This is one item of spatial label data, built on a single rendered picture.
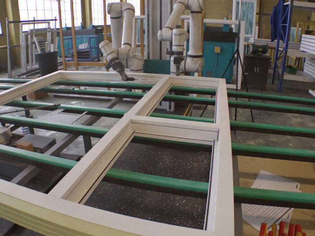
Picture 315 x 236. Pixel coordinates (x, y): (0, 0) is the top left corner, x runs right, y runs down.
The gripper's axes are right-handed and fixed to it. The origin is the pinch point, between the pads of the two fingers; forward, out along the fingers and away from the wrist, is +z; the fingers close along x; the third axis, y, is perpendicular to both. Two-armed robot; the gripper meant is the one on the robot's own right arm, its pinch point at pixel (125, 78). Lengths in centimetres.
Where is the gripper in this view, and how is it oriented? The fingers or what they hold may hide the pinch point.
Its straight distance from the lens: 175.6
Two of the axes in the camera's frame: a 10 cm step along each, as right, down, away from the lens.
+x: 2.4, -1.6, 9.6
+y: 8.1, -5.1, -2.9
